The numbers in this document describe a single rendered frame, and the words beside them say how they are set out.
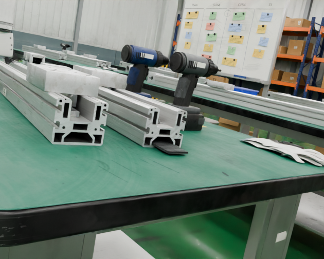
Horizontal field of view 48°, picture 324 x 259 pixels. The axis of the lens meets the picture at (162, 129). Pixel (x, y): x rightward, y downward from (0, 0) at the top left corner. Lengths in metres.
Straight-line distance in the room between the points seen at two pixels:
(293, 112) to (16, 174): 1.93
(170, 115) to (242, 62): 3.32
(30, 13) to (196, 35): 9.23
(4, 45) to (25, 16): 11.55
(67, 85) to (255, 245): 0.60
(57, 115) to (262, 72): 3.38
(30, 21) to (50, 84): 12.53
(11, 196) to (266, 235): 0.70
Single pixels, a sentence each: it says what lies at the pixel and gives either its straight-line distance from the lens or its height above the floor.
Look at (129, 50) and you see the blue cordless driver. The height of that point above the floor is 0.98.
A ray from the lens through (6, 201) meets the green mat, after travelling 0.44.
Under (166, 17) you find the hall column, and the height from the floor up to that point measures 2.11.
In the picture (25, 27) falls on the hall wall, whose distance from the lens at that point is 13.17.
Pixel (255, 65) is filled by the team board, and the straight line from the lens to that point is 3.99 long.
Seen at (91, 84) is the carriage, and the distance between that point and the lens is 0.76.
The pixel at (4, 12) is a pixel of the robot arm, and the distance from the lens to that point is 1.61.
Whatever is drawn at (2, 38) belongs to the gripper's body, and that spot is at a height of 0.94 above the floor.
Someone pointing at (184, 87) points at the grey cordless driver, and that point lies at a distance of 1.05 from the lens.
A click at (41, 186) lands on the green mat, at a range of 0.48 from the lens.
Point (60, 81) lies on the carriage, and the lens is 0.74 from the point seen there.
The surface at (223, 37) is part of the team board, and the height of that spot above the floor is 1.38.
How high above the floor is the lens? 0.95
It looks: 10 degrees down
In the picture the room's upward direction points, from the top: 10 degrees clockwise
